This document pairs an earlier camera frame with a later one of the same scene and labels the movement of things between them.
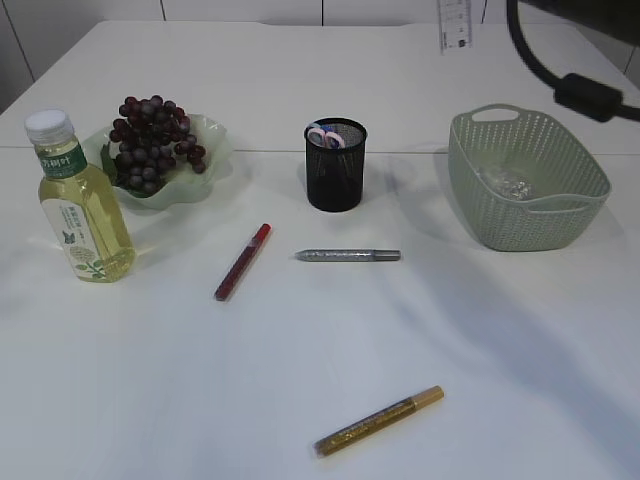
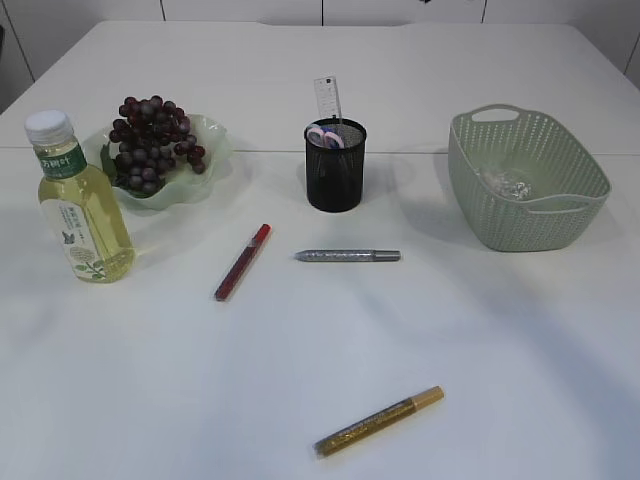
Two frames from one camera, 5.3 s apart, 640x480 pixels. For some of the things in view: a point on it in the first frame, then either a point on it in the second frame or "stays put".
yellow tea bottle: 82,210 stays put
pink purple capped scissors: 320,138 stays put
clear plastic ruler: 455,25 -> 328,98
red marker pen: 226,285 stays put
